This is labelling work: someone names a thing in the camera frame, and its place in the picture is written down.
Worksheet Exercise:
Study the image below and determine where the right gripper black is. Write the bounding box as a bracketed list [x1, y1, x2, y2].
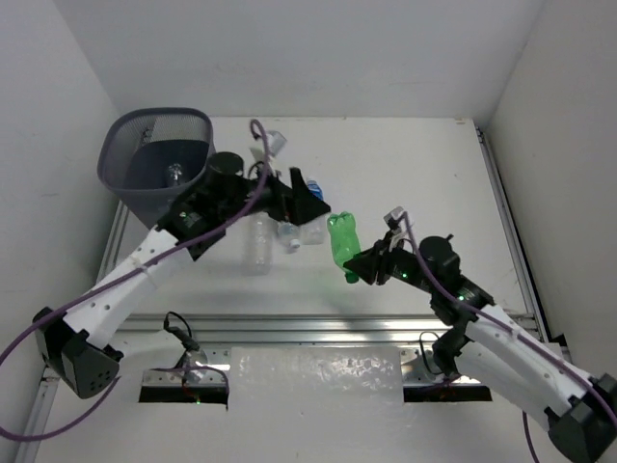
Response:
[345, 230, 437, 294]

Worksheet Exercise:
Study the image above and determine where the clear bottle blue label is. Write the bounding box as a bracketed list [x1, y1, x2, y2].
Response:
[301, 177, 327, 245]

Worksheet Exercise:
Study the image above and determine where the clear bottle grey label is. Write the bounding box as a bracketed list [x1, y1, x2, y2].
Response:
[277, 222, 302, 254]

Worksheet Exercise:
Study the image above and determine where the green plastic bottle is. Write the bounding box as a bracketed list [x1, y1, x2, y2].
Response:
[327, 211, 361, 284]

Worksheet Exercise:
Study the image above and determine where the clear bottle diagonal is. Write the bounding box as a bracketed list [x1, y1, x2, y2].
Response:
[164, 163, 187, 188]

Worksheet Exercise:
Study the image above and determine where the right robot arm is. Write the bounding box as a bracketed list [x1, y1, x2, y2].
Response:
[343, 233, 616, 462]

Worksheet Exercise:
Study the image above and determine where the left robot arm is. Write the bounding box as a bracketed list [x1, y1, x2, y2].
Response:
[34, 152, 331, 399]

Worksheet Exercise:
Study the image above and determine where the grey mesh waste bin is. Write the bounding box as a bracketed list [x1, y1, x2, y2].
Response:
[97, 107, 215, 229]

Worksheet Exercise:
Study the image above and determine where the clear bottle white cap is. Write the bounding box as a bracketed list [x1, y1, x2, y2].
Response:
[243, 212, 273, 276]

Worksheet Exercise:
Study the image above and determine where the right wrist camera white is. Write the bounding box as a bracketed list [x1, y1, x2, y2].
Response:
[384, 206, 415, 251]

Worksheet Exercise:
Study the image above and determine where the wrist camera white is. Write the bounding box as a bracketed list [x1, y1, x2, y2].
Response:
[250, 130, 287, 161]
[384, 206, 415, 251]

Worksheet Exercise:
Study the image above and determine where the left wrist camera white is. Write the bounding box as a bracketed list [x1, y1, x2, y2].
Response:
[250, 130, 287, 161]

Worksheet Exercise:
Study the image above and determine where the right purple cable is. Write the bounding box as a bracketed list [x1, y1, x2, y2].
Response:
[402, 211, 617, 463]

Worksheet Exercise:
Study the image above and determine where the aluminium rail frame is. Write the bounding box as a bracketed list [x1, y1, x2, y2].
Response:
[36, 120, 577, 401]

